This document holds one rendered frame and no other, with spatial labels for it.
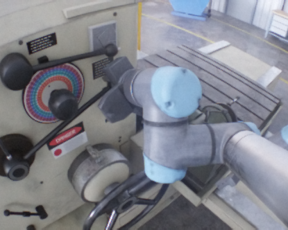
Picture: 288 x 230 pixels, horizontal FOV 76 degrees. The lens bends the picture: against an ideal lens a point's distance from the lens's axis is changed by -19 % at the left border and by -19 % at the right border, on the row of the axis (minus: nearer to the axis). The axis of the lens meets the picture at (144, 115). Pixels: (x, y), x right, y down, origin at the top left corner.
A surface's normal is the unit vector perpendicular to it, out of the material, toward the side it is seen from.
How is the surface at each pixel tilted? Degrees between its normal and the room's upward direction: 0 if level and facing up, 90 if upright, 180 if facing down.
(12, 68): 74
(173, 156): 58
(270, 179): 69
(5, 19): 45
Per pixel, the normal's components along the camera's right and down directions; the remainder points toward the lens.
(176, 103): 0.46, 0.15
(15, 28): 0.48, -0.15
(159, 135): -0.33, 0.18
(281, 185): -0.91, -0.38
